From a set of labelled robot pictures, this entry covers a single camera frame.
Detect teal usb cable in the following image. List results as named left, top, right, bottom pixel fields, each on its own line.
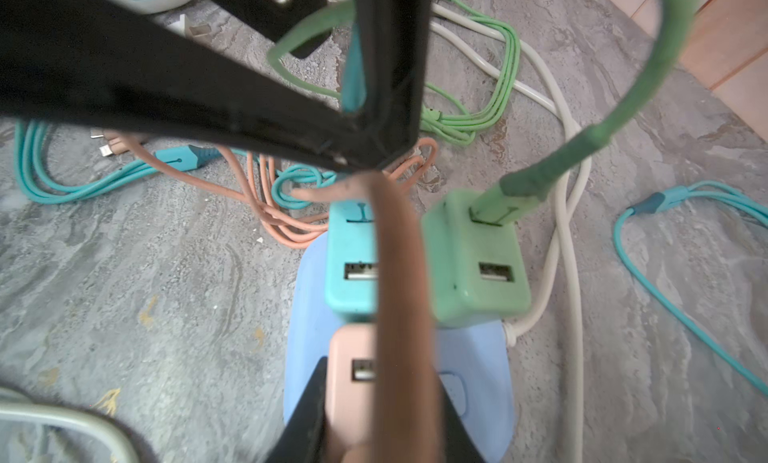
left=13, top=119, right=337, bottom=211

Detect green usb cable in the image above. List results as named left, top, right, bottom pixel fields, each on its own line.
left=467, top=0, right=703, bottom=227

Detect blue power strip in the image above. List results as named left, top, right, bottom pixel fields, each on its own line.
left=283, top=235, right=516, bottom=462

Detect green charger plug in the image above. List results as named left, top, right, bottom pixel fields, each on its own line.
left=421, top=189, right=532, bottom=328

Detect teal charger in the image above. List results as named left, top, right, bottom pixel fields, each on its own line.
left=325, top=200, right=378, bottom=322

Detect salmon usb cable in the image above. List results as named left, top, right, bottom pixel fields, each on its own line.
left=119, top=135, right=448, bottom=463

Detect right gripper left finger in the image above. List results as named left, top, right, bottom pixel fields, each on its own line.
left=266, top=357, right=327, bottom=463

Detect pink charger plug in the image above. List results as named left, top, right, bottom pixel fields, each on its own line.
left=324, top=323, right=376, bottom=462

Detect white power cord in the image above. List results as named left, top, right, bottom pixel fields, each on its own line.
left=323, top=0, right=595, bottom=463

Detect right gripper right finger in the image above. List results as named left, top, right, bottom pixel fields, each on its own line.
left=440, top=386, right=484, bottom=463

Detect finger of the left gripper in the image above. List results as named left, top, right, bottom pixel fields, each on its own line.
left=1, top=0, right=414, bottom=172

